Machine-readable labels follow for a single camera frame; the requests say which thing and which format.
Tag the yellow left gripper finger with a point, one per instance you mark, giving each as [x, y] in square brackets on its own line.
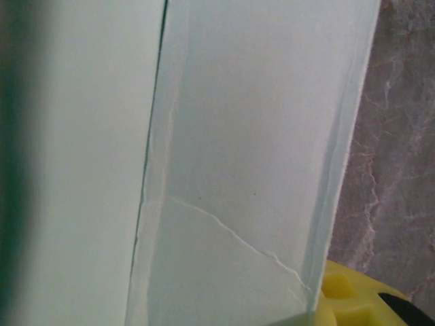
[353, 302]

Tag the light teal paper box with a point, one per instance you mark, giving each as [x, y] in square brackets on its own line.
[238, 136]

